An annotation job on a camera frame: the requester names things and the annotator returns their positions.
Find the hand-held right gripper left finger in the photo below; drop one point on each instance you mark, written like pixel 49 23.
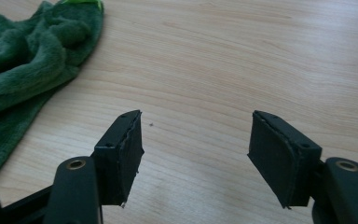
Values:
pixel 118 161

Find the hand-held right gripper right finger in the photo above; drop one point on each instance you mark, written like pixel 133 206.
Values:
pixel 279 161

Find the green fleece cloth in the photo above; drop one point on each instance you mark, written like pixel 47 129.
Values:
pixel 28 74

